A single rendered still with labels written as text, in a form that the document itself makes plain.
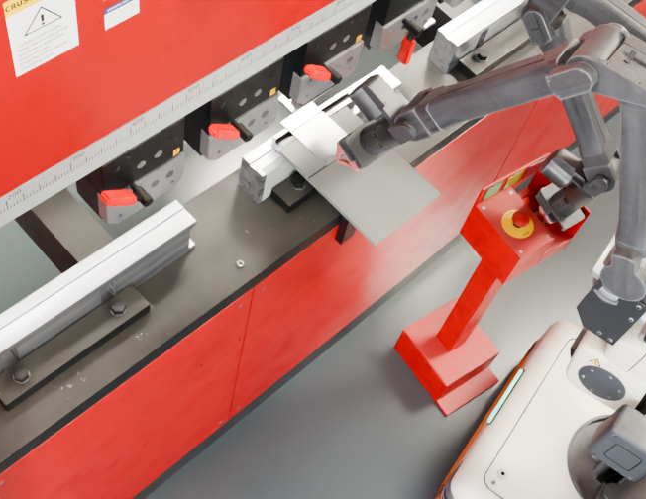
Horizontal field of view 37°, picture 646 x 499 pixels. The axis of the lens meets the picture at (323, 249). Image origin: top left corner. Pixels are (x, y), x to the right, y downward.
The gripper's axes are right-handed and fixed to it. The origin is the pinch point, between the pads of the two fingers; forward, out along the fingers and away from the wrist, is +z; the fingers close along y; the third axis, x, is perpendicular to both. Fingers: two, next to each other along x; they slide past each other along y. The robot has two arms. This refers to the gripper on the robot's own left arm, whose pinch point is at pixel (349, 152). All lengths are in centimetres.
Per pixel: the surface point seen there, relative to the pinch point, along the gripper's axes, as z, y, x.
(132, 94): -34, 45, -26
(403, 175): -3.3, -5.5, 9.4
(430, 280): 86, -54, 53
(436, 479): 68, -10, 91
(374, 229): -5.3, 7.7, 13.7
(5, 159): -35, 65, -26
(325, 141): 3.5, 1.0, -4.2
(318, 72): -23.1, 11.3, -15.1
